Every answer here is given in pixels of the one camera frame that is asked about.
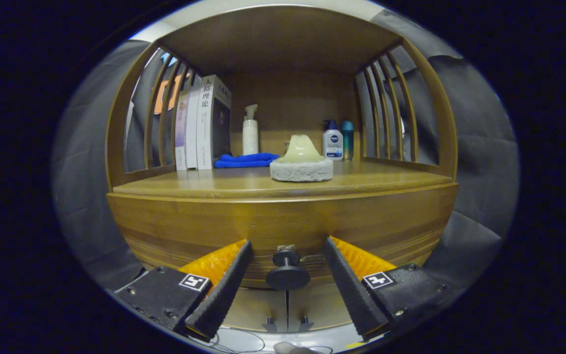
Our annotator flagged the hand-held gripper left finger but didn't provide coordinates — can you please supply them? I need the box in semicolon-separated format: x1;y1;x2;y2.
115;239;253;342

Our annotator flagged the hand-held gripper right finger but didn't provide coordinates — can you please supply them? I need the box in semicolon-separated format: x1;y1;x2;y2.
324;236;463;341

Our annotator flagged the wooden drawer with black knob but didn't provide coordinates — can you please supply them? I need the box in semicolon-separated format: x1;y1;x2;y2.
107;183;459;292

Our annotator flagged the green handled scrub brush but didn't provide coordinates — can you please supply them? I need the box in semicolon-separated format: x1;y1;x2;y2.
269;134;334;182

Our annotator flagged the wooden cabinet door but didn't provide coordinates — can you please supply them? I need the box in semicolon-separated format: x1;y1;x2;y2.
224;288;288;332
288;283;357;331

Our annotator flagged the wooden countertop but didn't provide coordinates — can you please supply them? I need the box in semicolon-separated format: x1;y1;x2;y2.
113;160;455;200

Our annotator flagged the wooden cabinet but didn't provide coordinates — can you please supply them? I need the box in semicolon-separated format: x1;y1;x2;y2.
105;5;459;332

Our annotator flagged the blue folded cloth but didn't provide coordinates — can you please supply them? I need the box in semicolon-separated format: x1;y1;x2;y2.
214;152;280;169

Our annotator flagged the white lotion bottle blue cap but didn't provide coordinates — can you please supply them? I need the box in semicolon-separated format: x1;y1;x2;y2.
322;119;344;161

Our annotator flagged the teal bottle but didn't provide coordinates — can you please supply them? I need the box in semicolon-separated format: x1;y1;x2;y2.
341;121;355;161

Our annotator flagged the white pump bottle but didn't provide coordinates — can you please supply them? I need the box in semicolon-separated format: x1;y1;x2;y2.
242;104;259;156

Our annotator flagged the white spine book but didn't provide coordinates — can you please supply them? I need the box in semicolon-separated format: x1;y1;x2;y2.
185;85;202;170

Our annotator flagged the pink spine book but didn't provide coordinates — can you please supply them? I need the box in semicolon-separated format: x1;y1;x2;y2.
175;90;190;171

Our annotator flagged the grey cover book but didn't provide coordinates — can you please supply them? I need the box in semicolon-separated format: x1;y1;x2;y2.
196;75;232;171

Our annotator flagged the black backdrop cloth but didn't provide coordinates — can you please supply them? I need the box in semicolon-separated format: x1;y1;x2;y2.
52;10;519;295

